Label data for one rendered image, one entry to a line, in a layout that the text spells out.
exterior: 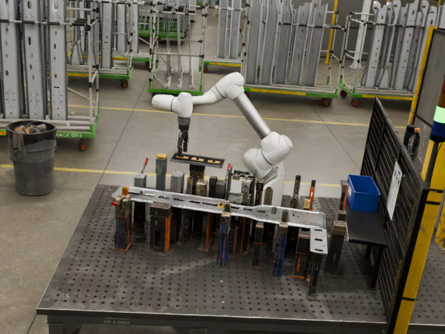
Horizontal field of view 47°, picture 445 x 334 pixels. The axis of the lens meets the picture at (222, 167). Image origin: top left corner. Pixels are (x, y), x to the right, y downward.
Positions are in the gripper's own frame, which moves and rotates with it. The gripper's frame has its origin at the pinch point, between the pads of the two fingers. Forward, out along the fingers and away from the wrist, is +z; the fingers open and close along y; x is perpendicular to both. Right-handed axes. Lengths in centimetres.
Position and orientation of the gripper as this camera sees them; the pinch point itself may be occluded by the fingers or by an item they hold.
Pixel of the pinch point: (182, 151)
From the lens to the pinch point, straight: 356.5
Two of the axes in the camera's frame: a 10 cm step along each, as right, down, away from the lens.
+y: -2.6, 3.4, -9.1
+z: -0.8, 9.3, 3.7
